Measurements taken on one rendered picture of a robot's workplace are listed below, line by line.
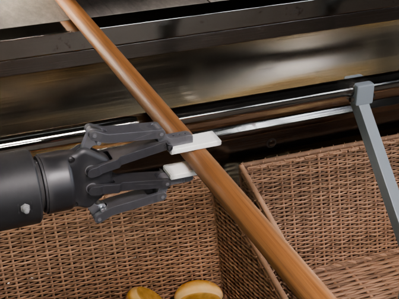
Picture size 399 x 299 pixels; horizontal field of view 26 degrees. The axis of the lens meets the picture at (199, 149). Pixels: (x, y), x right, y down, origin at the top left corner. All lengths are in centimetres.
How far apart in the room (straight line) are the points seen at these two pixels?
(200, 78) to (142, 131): 67
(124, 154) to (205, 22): 64
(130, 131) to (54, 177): 11
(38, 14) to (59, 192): 70
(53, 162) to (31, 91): 61
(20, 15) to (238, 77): 44
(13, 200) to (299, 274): 35
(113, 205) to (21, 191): 14
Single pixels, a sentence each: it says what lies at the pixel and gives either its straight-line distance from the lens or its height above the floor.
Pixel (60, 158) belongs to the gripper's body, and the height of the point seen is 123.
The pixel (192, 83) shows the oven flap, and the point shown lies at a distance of 172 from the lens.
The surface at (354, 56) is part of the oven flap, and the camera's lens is 187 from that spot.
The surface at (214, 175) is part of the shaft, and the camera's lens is 105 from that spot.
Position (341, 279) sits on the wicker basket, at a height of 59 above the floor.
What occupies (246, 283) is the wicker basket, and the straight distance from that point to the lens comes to 173.
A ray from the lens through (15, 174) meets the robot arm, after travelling 102.
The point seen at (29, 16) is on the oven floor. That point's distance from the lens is 168.
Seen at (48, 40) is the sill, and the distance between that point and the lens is 159.
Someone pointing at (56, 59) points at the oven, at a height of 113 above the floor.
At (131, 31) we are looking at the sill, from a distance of 162.
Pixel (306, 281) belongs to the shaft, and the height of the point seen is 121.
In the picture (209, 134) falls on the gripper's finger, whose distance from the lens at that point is 112.
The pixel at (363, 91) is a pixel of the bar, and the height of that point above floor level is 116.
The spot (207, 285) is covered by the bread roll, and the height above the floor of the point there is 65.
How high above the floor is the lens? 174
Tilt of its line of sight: 28 degrees down
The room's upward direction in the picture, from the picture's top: straight up
